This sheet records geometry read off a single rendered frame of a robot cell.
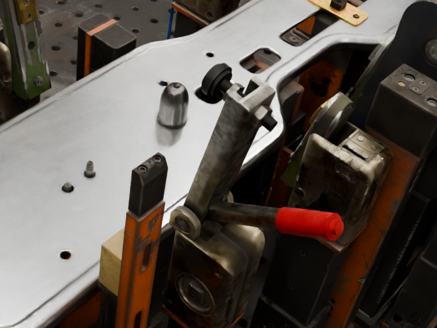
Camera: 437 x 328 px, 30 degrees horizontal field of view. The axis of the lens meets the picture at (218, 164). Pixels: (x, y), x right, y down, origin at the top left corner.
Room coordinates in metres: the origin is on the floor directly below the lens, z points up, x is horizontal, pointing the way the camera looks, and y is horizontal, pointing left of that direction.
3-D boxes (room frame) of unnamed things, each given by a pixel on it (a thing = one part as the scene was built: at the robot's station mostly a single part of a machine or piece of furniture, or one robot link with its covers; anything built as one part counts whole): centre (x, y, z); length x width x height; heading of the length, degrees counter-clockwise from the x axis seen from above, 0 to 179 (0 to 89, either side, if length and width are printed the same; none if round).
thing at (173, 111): (0.68, 0.06, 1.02); 0.03 x 0.03 x 0.07
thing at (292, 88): (0.81, -0.02, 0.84); 0.12 x 0.05 x 0.29; 59
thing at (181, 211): (0.48, 0.02, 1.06); 0.03 x 0.01 x 0.03; 59
